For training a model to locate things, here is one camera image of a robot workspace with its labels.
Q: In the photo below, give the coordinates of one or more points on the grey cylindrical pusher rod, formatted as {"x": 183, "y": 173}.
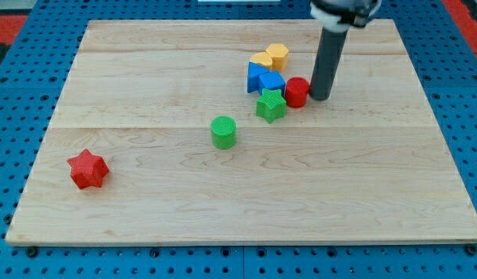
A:
{"x": 326, "y": 63}

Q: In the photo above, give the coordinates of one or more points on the red cylinder block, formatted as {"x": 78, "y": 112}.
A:
{"x": 296, "y": 91}

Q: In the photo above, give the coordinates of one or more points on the green star block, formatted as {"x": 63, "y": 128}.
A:
{"x": 271, "y": 105}

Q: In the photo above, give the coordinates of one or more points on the red star block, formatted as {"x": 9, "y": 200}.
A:
{"x": 87, "y": 170}

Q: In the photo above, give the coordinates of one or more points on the yellow hexagon block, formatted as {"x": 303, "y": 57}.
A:
{"x": 279, "y": 54}

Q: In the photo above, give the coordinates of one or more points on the yellow half-round block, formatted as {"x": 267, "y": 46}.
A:
{"x": 263, "y": 59}

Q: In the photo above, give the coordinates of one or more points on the blue cube block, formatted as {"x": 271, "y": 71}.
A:
{"x": 272, "y": 80}

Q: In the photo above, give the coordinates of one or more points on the blue triangle block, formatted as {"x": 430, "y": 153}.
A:
{"x": 253, "y": 72}

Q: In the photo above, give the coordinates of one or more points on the green cylinder block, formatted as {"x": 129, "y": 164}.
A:
{"x": 223, "y": 130}

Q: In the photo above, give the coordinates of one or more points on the wooden board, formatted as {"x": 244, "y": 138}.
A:
{"x": 369, "y": 166}

